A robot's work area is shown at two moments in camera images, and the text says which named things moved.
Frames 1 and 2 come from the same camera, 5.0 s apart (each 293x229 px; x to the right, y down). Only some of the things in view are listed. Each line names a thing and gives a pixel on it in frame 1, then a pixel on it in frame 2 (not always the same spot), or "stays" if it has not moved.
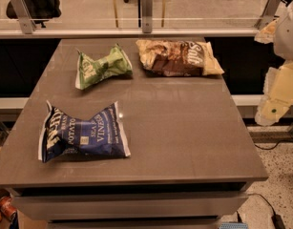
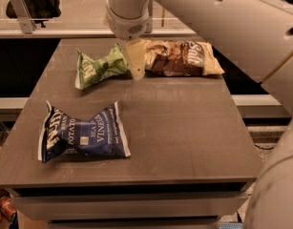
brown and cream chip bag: x=178 y=58 stays
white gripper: x=287 y=35 → x=129 y=27
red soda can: x=8 y=207 stays
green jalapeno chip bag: x=115 y=64 stays
